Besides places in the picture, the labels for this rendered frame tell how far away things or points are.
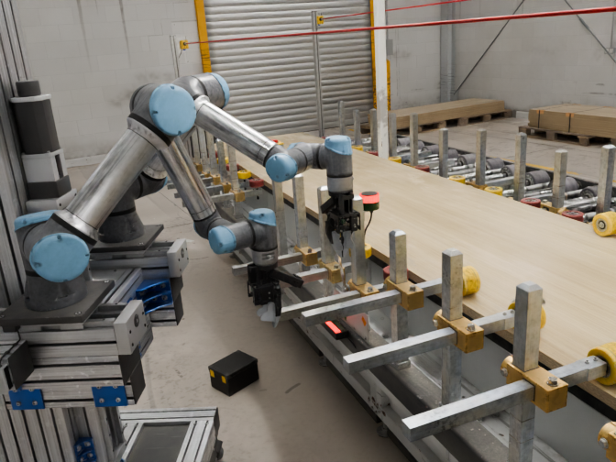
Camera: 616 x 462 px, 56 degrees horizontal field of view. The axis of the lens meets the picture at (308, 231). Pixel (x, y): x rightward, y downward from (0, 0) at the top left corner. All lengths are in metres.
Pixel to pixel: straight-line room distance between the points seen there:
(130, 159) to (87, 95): 8.10
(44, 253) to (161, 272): 0.68
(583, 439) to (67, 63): 8.72
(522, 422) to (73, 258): 1.02
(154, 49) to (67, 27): 1.25
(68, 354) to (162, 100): 0.68
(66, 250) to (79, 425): 0.82
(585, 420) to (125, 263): 1.41
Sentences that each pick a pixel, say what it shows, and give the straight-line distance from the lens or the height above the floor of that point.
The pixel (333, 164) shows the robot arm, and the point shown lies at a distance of 1.65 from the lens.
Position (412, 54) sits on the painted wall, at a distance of 11.85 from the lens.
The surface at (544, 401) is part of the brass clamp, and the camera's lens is 1.25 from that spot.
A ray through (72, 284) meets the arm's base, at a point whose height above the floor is 1.09.
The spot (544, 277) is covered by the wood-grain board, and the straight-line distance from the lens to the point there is 1.89.
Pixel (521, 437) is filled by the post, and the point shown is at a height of 0.81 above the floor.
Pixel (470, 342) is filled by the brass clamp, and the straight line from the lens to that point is 1.41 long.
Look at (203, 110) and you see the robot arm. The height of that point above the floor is 1.46.
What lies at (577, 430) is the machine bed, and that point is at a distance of 1.57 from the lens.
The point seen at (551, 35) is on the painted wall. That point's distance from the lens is 10.62.
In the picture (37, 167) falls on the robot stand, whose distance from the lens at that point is 1.79.
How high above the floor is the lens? 1.63
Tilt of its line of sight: 18 degrees down
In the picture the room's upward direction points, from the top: 4 degrees counter-clockwise
